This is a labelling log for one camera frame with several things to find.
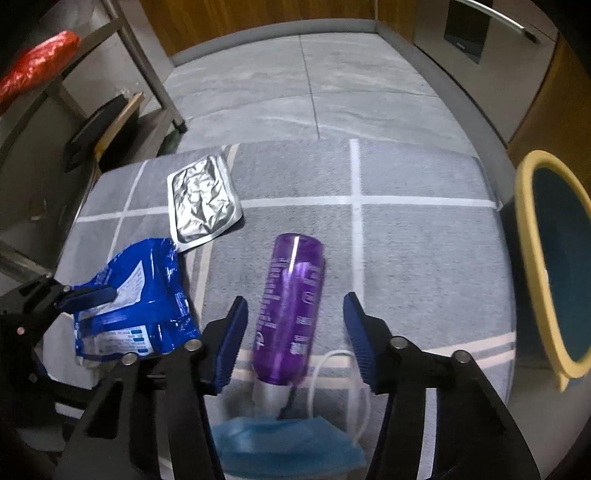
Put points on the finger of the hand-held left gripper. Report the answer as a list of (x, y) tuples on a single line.
[(87, 297), (64, 392)]

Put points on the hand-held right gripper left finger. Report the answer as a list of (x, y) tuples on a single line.
[(231, 341)]

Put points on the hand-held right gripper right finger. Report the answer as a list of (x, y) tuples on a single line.
[(358, 337)]

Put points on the blue wet wipe packet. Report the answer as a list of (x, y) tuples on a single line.
[(138, 300)]

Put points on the purple plastic bottle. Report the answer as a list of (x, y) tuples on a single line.
[(286, 314)]

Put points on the blue face mask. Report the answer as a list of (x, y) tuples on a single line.
[(277, 443)]

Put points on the blue bin with yellow rim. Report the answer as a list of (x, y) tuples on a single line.
[(568, 277)]

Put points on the grey mat with white stripes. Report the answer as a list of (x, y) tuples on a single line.
[(415, 258)]

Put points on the silver foil packet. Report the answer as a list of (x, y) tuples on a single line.
[(201, 203)]

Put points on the flat black object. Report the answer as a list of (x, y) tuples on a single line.
[(87, 134)]

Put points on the small green object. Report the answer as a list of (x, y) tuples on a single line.
[(170, 142)]

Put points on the wooden board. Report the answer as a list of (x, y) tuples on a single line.
[(121, 119)]

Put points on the metal rack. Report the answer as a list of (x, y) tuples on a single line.
[(152, 78)]

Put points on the red plastic bag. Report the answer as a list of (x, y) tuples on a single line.
[(37, 64)]

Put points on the stainless steel appliance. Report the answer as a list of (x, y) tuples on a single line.
[(498, 69)]

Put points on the wooden cabinet with grey plinth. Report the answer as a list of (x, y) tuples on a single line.
[(554, 106)]

